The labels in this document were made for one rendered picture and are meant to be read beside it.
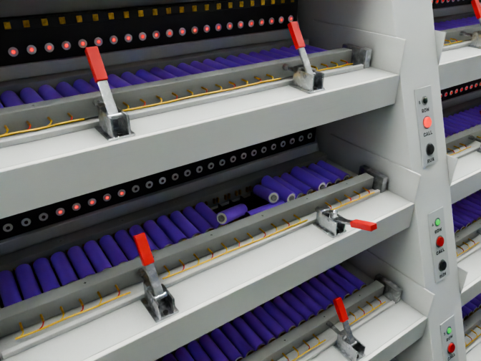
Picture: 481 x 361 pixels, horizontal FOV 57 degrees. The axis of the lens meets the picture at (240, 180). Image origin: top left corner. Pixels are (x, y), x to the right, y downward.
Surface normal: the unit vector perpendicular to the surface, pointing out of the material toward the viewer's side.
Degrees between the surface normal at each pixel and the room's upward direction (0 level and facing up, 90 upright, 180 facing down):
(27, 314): 110
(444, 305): 90
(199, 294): 20
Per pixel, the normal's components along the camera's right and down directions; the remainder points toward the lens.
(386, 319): 0.01, -0.87
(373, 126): -0.82, 0.28
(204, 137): 0.58, 0.40
